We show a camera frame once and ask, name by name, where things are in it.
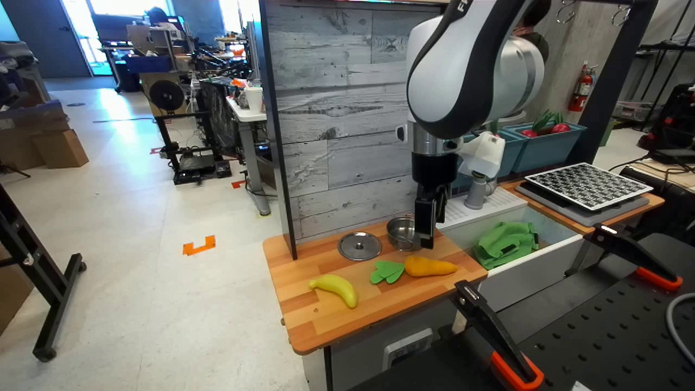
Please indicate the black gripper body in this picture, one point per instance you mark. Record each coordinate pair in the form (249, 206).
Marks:
(434, 174)

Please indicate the orange carrot plush toy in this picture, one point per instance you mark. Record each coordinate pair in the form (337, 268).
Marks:
(427, 267)

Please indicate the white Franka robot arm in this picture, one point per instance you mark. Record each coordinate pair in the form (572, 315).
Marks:
(463, 66)

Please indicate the white toy sink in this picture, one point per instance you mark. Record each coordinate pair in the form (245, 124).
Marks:
(463, 214)

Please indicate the grey toy faucet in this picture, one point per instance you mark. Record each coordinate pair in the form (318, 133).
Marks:
(478, 194)

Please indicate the green toy object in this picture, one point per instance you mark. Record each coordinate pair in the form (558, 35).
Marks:
(503, 243)

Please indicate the yellow banana plush toy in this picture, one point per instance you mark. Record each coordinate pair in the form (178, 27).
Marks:
(339, 287)

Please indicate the red green vegetable toy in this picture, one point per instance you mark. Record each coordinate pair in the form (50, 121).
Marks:
(548, 123)

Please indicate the wooden counter cabinet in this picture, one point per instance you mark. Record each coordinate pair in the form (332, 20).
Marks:
(326, 319)

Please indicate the wooden side counter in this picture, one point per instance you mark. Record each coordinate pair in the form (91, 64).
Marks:
(621, 216)

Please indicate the small metal bowl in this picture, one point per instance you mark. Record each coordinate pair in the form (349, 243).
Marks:
(400, 232)

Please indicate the round metal pot lid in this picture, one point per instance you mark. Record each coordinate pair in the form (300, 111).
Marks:
(359, 246)

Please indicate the teal planter box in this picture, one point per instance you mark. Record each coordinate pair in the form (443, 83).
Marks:
(510, 156)
(543, 153)

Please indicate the grey wood backsplash panel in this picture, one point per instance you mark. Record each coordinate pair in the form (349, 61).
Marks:
(349, 109)

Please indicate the black white grid tray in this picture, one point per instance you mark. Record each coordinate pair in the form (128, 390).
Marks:
(587, 186)

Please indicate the red fire extinguisher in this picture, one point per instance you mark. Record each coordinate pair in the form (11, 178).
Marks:
(581, 90)

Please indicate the white desk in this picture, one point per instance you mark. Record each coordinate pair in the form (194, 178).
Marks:
(245, 117)

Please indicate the black perforated robot table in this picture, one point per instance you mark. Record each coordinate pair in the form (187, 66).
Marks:
(615, 339)

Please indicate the black equipment cart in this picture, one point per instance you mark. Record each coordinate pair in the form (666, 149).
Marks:
(168, 95)

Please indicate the cardboard box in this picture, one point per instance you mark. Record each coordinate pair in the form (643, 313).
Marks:
(56, 149)

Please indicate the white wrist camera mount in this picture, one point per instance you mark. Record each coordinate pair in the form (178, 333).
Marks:
(483, 153)

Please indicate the black metal stand frame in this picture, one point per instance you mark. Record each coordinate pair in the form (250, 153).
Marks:
(50, 291)

